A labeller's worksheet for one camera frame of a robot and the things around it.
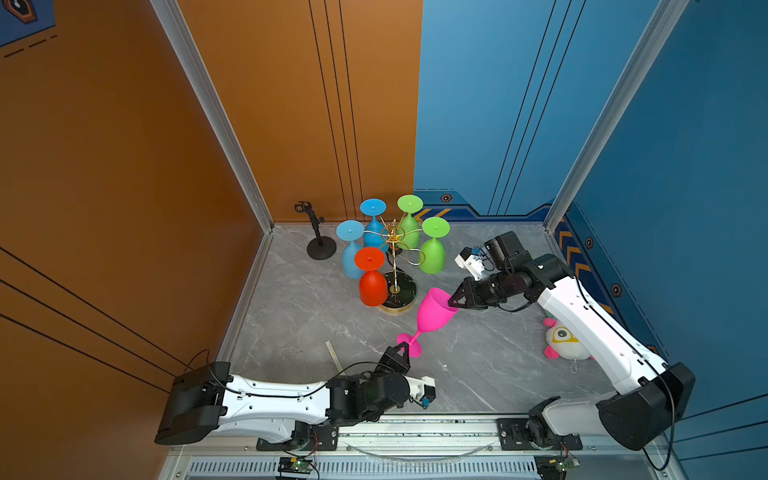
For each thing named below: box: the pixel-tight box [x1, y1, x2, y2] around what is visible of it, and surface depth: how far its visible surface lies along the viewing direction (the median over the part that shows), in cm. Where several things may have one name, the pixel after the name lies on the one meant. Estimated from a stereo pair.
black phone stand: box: [294, 201, 337, 260], surface depth 111 cm
